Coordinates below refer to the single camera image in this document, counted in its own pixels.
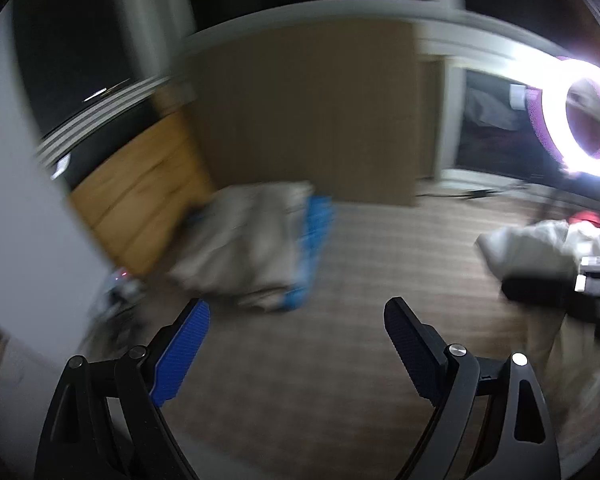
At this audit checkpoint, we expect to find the black cable bundle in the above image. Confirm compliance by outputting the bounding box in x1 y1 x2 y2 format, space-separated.
78 268 150 356

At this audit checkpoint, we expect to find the blue folded garment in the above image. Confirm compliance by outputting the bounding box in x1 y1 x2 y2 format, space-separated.
282 195 334 311

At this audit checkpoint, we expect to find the white garment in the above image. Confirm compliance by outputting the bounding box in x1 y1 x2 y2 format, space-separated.
476 219 600 474

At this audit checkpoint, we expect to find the beige folded garment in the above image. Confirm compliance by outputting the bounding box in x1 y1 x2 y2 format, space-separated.
168 181 314 310

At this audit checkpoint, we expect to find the ring light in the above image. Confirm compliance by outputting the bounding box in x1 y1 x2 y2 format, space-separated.
527 58 600 178

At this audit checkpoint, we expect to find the wooden headboard panel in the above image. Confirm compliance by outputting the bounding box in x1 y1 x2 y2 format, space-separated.
70 108 215 276

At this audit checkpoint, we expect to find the brown cardboard box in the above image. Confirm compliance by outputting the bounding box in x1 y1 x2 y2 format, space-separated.
188 18 419 206

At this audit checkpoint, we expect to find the plaid bed blanket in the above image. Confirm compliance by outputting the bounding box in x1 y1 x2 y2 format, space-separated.
78 194 600 480

